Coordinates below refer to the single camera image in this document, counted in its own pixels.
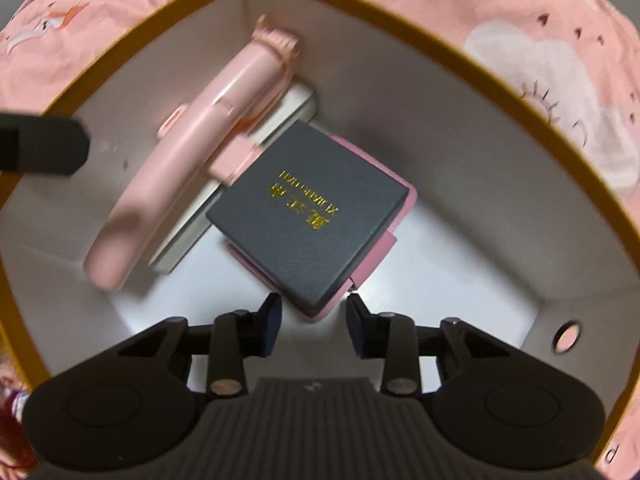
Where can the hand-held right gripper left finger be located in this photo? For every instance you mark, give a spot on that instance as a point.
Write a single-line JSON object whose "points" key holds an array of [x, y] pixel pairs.
{"points": [[270, 326]]}

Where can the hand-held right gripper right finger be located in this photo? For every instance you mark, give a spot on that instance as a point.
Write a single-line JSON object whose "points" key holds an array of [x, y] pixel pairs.
{"points": [[356, 326]]}

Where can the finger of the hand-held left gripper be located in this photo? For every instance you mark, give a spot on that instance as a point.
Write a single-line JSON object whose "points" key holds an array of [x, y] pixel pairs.
{"points": [[40, 142]]}

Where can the dark grey square box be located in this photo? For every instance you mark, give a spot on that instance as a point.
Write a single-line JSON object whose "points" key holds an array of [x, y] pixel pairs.
{"points": [[310, 210]]}

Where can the pink handheld fan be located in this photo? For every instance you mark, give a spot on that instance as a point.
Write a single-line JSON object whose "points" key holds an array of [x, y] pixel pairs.
{"points": [[165, 170]]}

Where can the orange cardboard box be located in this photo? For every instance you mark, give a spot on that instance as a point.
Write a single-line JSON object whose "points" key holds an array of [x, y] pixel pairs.
{"points": [[475, 210]]}

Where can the white box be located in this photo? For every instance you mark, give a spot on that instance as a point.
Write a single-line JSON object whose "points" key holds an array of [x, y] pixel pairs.
{"points": [[301, 105]]}

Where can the pink printed blanket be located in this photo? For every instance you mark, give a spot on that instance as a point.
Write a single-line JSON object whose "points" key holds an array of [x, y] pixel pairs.
{"points": [[450, 10]]}

